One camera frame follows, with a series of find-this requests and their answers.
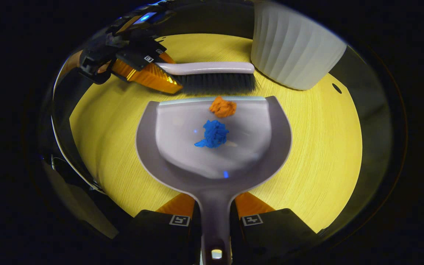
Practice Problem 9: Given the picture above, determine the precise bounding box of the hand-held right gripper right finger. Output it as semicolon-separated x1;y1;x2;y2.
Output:
230;192;319;265

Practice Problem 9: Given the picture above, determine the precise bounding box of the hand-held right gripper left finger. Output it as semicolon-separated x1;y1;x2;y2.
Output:
114;193;202;265

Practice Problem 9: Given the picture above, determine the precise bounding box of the small light purple broom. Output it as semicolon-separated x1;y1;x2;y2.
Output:
155;61;259;95

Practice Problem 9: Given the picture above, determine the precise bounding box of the orange paper trash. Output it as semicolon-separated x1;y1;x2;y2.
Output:
209;96;237;119

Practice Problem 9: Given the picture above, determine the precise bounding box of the blue paper trash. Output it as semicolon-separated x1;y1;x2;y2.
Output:
194;119;230;149

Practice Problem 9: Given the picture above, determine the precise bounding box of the light purple dustpan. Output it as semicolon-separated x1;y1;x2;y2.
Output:
135;95;293;265

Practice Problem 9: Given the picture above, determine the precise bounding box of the white ribbed garbage bin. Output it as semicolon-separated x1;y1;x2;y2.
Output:
251;0;347;91

